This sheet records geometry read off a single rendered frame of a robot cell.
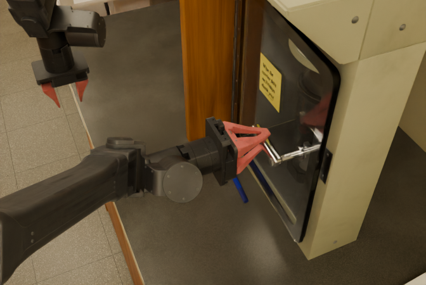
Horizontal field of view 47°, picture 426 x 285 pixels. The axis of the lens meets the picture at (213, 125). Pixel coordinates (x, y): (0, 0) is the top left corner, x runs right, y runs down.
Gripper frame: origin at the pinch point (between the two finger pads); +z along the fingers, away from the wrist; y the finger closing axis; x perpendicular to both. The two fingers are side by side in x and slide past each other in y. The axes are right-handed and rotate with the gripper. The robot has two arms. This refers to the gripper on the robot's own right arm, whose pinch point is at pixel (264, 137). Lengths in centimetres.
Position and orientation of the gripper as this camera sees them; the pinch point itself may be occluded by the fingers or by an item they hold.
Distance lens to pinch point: 81.3
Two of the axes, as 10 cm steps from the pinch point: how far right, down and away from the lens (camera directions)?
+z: 9.1, -2.8, 2.9
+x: -4.0, -6.4, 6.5
